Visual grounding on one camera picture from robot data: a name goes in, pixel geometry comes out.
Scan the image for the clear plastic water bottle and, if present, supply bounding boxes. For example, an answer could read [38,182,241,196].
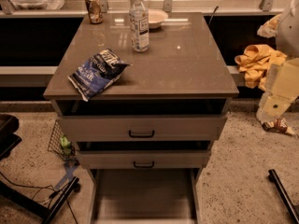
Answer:
[129,0,150,52]

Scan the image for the blue tape cross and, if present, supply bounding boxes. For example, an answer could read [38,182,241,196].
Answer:
[54,161,78,190]

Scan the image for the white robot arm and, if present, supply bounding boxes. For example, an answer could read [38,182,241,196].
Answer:
[256,0,299,123]

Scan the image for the top grey drawer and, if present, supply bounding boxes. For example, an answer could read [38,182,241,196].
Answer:
[58,115,227,142]

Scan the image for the yellow crumpled cloth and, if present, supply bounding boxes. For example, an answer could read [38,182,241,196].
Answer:
[235,44,287,91]

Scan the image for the green object in basket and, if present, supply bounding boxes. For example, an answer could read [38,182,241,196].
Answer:
[60,135,72,155]

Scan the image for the crumpled brown snack wrapper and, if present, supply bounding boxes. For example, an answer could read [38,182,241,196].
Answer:
[262,118,296,136]

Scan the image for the brown soda can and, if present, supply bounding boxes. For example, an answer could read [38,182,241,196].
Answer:
[85,0,103,24]

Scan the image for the black floor cable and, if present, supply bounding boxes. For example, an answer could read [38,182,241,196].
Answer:
[0,171,79,224]

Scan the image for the white bowl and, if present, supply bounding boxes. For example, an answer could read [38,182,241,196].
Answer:
[149,9,168,29]

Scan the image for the black wire mesh basket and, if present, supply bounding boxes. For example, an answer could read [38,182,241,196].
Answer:
[48,122,77,161]

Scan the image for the black metal leg left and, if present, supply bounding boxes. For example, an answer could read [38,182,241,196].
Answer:
[0,176,79,224]

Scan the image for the grey three-drawer cabinet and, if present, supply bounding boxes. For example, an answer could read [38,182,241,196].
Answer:
[43,11,240,224]

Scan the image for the black metal bar right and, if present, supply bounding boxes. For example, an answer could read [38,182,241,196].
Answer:
[268,169,299,224]

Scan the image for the black chair base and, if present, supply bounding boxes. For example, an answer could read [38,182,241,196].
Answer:
[0,114,21,160]

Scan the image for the middle grey drawer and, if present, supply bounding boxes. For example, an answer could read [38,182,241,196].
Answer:
[77,150,210,169]

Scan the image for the bottom grey open drawer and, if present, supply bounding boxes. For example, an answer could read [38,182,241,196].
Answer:
[89,169,200,224]

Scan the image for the blue chip bag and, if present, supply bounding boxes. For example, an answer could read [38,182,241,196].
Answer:
[68,49,129,102]

